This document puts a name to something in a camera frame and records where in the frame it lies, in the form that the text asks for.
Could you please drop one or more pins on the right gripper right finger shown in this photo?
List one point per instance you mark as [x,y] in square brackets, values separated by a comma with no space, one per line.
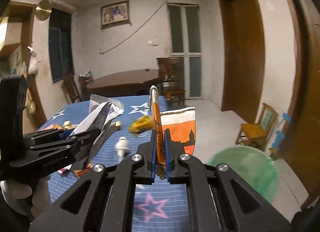
[218,199]

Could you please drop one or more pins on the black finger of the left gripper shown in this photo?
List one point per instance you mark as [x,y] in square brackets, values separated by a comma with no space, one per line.
[49,135]

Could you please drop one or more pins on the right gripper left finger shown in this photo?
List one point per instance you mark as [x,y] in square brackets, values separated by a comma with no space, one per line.
[102,200]

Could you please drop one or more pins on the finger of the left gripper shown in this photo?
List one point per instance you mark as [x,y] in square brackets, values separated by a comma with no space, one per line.
[82,138]

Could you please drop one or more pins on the orange white paper bag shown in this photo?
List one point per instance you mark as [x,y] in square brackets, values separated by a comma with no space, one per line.
[182,126]

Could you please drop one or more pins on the green lined trash bin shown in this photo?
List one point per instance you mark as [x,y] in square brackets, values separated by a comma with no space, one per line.
[251,164]

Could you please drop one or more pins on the gloved left hand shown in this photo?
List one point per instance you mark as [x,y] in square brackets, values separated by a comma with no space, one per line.
[13,191]

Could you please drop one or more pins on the crumpled white wrapper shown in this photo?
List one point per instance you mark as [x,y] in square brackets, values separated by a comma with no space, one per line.
[102,112]

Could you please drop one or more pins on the yellow sponge block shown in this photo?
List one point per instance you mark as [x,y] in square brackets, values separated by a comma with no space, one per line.
[117,125]

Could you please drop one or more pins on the white knotted cloth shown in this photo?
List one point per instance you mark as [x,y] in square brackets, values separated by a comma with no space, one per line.
[122,148]

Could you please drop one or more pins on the yellow plastic wrapper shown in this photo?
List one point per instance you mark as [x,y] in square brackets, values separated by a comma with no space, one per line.
[142,124]

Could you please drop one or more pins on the dark round wooden table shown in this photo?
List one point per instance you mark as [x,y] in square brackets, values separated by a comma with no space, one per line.
[125,83]

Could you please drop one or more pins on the small yellow wooden chair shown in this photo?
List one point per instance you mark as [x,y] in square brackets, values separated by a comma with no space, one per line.
[255,134]

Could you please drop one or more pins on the wooden cabinet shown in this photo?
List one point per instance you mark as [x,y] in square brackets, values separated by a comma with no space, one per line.
[16,43]

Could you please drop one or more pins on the near brown wooden door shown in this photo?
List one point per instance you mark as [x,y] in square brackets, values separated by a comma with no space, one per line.
[300,147]

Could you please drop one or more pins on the brown wooden door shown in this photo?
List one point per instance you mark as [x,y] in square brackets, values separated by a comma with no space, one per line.
[244,57]
[300,147]

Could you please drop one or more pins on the dark window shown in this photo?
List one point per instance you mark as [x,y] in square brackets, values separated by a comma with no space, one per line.
[60,45]

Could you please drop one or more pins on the dark wooden chair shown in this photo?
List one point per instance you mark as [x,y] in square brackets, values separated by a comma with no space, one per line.
[171,87]

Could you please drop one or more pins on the glass double door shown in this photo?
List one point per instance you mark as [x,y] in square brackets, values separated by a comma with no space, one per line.
[186,44]

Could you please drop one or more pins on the gold wall clock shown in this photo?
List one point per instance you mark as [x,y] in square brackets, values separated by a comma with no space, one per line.
[43,10]

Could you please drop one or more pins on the framed wall picture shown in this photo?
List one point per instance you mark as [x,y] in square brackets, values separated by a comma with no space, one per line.
[115,14]

